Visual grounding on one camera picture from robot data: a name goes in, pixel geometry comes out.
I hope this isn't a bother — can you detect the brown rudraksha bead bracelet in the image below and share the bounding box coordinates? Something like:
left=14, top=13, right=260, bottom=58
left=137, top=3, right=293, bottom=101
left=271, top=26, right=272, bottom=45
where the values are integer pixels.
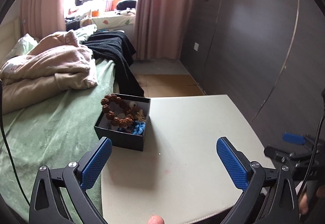
left=100, top=94, right=141, bottom=128

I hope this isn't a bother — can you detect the black jewelry box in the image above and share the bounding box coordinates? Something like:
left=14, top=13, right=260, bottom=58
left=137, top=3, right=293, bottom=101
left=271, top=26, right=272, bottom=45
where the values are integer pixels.
left=94, top=93, right=150, bottom=151

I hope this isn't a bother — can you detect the blue knotted cord bracelet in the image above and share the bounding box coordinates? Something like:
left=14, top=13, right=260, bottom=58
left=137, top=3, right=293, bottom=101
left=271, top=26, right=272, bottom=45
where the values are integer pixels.
left=132, top=120, right=147, bottom=136

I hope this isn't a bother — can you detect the person's right hand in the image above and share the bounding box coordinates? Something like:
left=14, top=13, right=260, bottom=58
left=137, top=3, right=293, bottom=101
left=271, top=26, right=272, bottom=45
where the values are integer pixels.
left=299, top=182, right=324, bottom=215

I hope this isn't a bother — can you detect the person's left hand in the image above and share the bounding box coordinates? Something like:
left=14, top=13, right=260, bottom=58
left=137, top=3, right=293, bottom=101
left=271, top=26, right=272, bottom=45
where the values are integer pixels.
left=146, top=215, right=165, bottom=224

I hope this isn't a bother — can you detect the white square table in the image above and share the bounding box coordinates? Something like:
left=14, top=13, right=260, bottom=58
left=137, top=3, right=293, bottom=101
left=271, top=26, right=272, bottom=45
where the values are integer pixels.
left=101, top=95, right=273, bottom=223

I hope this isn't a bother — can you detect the dark wardrobe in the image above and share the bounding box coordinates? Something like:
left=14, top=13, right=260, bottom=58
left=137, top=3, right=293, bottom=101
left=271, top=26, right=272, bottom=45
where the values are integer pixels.
left=180, top=0, right=324, bottom=153

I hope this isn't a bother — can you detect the flattened cardboard on floor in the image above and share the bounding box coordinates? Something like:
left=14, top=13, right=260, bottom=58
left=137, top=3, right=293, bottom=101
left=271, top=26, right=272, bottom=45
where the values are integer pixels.
left=135, top=74, right=204, bottom=97

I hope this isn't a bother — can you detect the pink beige blanket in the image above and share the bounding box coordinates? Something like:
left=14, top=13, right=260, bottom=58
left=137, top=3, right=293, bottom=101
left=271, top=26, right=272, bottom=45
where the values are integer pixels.
left=1, top=30, right=98, bottom=114

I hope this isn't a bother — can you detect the black knitted throw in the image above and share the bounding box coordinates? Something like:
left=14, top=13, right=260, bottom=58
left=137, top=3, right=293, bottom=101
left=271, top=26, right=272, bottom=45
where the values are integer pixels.
left=83, top=30, right=144, bottom=97

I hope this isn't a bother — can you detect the floral windowsill cushion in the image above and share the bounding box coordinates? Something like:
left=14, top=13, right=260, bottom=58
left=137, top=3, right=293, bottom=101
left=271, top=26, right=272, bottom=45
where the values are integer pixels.
left=91, top=15, right=135, bottom=30

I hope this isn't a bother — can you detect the orange cup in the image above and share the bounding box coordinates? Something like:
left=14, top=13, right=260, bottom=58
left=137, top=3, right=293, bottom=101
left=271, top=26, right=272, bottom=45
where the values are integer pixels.
left=91, top=10, right=99, bottom=17

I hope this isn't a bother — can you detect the left pink curtain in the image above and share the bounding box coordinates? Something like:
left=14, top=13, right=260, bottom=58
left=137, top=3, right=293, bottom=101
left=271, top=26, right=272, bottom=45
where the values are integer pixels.
left=20, top=0, right=66, bottom=40

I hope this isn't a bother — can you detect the pink curtain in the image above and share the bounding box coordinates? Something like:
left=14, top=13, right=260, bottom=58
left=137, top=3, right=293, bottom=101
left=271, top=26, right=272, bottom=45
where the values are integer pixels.
left=133, top=0, right=191, bottom=60
left=20, top=0, right=66, bottom=40

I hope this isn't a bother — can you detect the black item on windowsill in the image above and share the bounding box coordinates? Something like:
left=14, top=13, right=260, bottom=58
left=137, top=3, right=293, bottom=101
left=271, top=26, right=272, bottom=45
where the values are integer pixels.
left=116, top=0, right=137, bottom=11

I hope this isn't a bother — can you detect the right pink curtain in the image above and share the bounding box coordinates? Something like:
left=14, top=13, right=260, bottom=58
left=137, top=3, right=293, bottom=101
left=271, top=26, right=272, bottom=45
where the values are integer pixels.
left=133, top=0, right=191, bottom=60

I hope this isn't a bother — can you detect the black cable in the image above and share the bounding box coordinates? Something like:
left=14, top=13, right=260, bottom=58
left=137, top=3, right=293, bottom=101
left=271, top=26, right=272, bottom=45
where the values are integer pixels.
left=0, top=79, right=31, bottom=207

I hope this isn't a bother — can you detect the white wall socket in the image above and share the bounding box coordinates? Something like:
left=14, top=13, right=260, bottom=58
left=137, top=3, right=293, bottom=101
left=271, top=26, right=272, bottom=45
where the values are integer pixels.
left=193, top=42, right=199, bottom=51

